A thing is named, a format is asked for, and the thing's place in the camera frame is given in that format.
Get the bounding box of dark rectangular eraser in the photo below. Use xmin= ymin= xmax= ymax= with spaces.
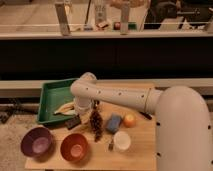
xmin=65 ymin=115 xmax=81 ymax=130

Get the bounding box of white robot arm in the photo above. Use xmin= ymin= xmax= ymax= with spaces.
xmin=70 ymin=72 xmax=213 ymax=171

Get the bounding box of green plastic tray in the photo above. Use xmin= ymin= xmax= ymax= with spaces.
xmin=37 ymin=78 xmax=76 ymax=125

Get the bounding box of dark grape bunch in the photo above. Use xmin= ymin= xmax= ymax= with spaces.
xmin=90 ymin=109 xmax=103 ymax=142

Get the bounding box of blue sponge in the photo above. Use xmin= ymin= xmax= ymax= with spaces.
xmin=106 ymin=114 xmax=122 ymax=133

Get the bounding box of orange apple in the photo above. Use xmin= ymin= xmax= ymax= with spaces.
xmin=123 ymin=114 xmax=136 ymax=128

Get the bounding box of yellow banana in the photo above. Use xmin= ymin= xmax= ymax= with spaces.
xmin=54 ymin=102 xmax=75 ymax=115

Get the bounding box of wooden board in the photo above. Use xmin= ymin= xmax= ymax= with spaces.
xmin=25 ymin=102 xmax=156 ymax=171

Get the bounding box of white cup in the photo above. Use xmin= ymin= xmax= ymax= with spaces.
xmin=113 ymin=131 xmax=131 ymax=151

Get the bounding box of orange bowl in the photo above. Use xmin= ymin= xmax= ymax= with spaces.
xmin=60 ymin=133 xmax=89 ymax=162

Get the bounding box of purple bowl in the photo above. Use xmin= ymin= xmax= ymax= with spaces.
xmin=20 ymin=127 xmax=53 ymax=158

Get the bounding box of black handled brush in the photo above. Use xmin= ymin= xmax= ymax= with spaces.
xmin=140 ymin=112 xmax=152 ymax=120

